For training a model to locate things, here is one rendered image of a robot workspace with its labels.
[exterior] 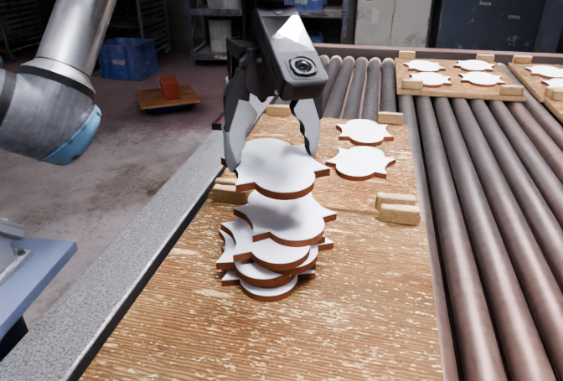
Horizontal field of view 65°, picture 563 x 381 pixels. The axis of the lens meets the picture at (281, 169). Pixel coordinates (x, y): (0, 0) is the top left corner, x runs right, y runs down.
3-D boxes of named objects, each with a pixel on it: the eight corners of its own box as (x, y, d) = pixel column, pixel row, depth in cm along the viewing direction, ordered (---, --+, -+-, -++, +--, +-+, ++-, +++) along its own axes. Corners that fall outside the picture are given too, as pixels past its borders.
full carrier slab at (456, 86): (396, 94, 130) (398, 79, 128) (395, 61, 166) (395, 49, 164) (525, 102, 124) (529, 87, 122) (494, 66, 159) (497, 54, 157)
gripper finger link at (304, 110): (315, 133, 61) (290, 75, 56) (334, 151, 56) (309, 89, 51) (296, 145, 61) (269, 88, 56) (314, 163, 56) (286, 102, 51)
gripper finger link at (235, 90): (247, 135, 53) (275, 65, 50) (251, 140, 51) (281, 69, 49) (210, 124, 51) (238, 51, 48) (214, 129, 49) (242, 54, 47)
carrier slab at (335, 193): (208, 202, 76) (207, 194, 75) (263, 119, 112) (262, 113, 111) (420, 224, 70) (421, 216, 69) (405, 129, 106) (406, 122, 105)
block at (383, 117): (376, 123, 105) (377, 113, 103) (376, 120, 106) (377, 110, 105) (402, 126, 104) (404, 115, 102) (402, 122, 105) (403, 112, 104)
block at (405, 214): (378, 222, 68) (379, 207, 67) (379, 215, 69) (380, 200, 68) (419, 227, 67) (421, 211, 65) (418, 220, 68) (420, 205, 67)
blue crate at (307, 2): (279, 9, 502) (278, -6, 495) (286, 5, 535) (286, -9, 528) (322, 11, 491) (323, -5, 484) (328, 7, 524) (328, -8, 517)
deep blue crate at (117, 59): (100, 78, 482) (93, 43, 465) (120, 69, 517) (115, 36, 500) (142, 81, 471) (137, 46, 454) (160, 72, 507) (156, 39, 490)
